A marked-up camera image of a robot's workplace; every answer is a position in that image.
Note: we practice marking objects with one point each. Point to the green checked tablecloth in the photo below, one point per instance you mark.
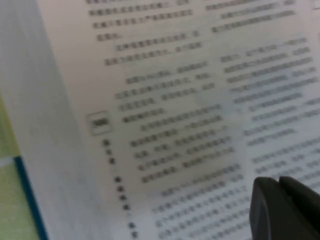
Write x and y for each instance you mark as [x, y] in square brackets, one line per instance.
[10, 190]

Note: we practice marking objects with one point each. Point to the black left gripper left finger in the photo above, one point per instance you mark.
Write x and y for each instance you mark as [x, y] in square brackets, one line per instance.
[270, 215]

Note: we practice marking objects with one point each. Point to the technical book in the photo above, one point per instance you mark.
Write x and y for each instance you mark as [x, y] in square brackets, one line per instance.
[162, 100]

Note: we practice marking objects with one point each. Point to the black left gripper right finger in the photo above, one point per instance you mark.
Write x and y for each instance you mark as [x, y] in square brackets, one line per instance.
[302, 200]

